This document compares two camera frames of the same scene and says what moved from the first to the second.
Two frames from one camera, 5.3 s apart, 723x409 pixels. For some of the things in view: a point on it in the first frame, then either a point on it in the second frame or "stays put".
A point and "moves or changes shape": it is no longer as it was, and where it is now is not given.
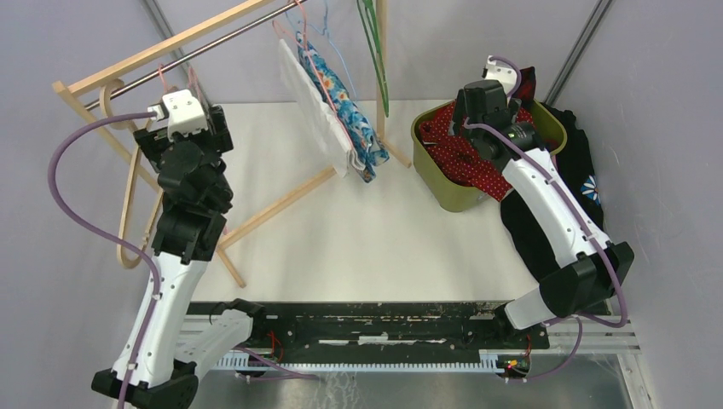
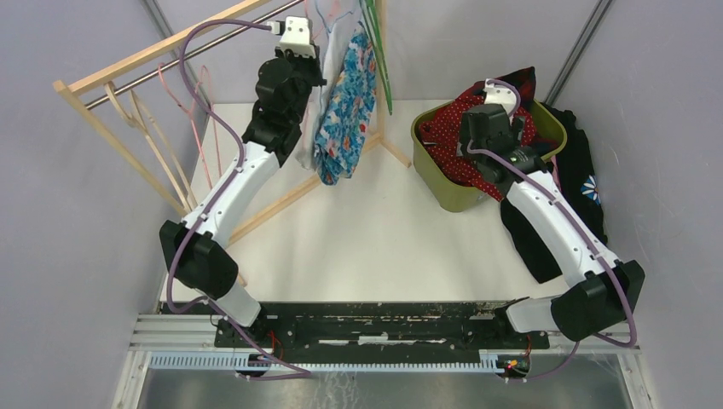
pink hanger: [304, 46] -> [332, 15]
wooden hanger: [104, 105] moves or changes shape
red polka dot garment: [451, 156] stays put
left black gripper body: [153, 142] -> [312, 74]
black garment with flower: [578, 174] stays put
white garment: [319, 112] -> [336, 43]
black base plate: [446, 326] stays put
